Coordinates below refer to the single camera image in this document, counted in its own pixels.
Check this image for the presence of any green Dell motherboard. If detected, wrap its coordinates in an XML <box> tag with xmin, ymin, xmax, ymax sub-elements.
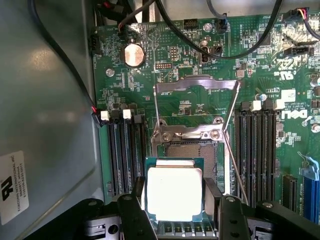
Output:
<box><xmin>91</xmin><ymin>13</ymin><xmax>320</xmax><ymax>226</ymax></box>

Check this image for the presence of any CPU socket with pin grid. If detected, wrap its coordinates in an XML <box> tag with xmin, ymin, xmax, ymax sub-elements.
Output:
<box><xmin>151</xmin><ymin>138</ymin><xmax>232</xmax><ymax>197</ymax></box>

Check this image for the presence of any silver metal socket cover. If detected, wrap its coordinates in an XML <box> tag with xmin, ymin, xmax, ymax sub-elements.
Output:
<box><xmin>152</xmin><ymin>74</ymin><xmax>242</xmax><ymax>147</ymax></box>

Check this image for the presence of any short black expansion slot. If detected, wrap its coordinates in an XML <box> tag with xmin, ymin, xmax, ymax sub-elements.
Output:
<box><xmin>281</xmin><ymin>174</ymin><xmax>299</xmax><ymax>214</ymax></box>

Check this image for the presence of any short wire locking lever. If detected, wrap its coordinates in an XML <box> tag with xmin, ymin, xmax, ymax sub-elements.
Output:
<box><xmin>153</xmin><ymin>91</ymin><xmax>163</xmax><ymax>127</ymax></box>

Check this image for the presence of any multicolour wire bundle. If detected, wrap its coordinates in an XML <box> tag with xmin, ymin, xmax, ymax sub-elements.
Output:
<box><xmin>289</xmin><ymin>7</ymin><xmax>320</xmax><ymax>42</ymax></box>

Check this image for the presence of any long wire locking lever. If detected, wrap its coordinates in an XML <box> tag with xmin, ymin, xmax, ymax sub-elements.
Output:
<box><xmin>221</xmin><ymin>81</ymin><xmax>250</xmax><ymax>206</ymax></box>

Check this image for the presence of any thick black looping wire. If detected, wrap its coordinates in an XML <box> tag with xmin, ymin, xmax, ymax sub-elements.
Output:
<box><xmin>154</xmin><ymin>0</ymin><xmax>285</xmax><ymax>60</ymax></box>

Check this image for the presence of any blue expansion slot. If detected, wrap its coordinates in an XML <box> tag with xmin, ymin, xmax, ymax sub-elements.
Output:
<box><xmin>297</xmin><ymin>151</ymin><xmax>320</xmax><ymax>225</ymax></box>

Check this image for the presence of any RAM slot with black latch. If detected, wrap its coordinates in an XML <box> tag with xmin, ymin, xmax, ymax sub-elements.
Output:
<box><xmin>261</xmin><ymin>99</ymin><xmax>275</xmax><ymax>203</ymax></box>
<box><xmin>133</xmin><ymin>114</ymin><xmax>149</xmax><ymax>191</ymax></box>
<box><xmin>111</xmin><ymin>109</ymin><xmax>127</xmax><ymax>197</ymax></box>
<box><xmin>234</xmin><ymin>101</ymin><xmax>252</xmax><ymax>201</ymax></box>

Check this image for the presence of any RAM slot with white latch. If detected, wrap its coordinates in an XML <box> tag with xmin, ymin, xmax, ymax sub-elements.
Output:
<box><xmin>249</xmin><ymin>99</ymin><xmax>263</xmax><ymax>208</ymax></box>
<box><xmin>99</xmin><ymin>109</ymin><xmax>119</xmax><ymax>198</ymax></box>
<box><xmin>122</xmin><ymin>108</ymin><xmax>136</xmax><ymax>195</ymax></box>

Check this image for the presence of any grey wire with black plug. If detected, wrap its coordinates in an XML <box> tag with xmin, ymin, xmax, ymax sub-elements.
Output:
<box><xmin>206</xmin><ymin>0</ymin><xmax>231</xmax><ymax>35</ymax></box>

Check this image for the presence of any thin black wire, red plug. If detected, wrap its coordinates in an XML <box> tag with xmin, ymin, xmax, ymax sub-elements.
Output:
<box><xmin>26</xmin><ymin>0</ymin><xmax>104</xmax><ymax>128</ymax></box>

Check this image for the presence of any white Foxconn label sticker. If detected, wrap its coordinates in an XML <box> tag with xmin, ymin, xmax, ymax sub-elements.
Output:
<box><xmin>0</xmin><ymin>149</ymin><xmax>30</xmax><ymax>226</ymax></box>

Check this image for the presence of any black and red wire bundle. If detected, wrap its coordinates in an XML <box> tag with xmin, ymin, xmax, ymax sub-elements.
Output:
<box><xmin>94</xmin><ymin>0</ymin><xmax>156</xmax><ymax>33</ymax></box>

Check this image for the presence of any silver coin cell battery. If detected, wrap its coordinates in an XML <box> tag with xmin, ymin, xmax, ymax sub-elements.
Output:
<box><xmin>120</xmin><ymin>42</ymin><xmax>146</xmax><ymax>68</ymax></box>

